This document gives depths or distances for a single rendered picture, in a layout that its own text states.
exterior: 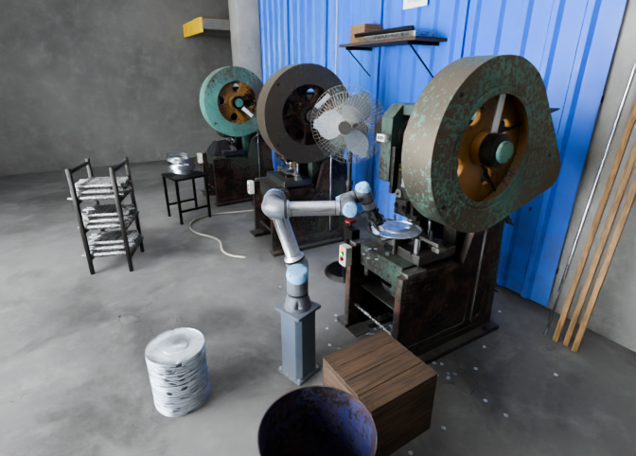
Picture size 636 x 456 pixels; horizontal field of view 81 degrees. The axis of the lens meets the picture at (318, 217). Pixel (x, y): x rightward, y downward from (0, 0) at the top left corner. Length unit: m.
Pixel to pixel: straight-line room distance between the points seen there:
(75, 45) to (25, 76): 0.94
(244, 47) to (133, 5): 2.28
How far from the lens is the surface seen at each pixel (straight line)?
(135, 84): 8.20
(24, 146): 8.31
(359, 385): 1.86
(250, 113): 4.97
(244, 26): 6.98
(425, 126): 1.68
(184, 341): 2.20
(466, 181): 1.97
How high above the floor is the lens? 1.66
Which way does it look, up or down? 21 degrees down
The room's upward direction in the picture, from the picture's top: straight up
